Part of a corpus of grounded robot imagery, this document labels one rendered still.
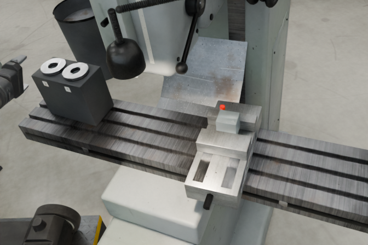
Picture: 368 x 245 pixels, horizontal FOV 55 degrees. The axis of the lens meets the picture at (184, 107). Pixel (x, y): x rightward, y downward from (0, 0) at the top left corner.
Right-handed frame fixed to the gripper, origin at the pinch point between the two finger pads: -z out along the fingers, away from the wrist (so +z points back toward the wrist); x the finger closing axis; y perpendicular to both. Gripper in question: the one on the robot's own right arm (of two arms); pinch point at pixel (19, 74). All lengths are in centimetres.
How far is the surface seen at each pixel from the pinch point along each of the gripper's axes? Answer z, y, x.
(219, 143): 14, -67, 0
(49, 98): -8.6, -5.2, -12.5
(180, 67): 22, -53, 24
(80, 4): -195, 59, -33
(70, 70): -7.5, -13.9, 1.3
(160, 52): 20, -47, 26
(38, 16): -294, 150, -89
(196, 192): 24, -63, -11
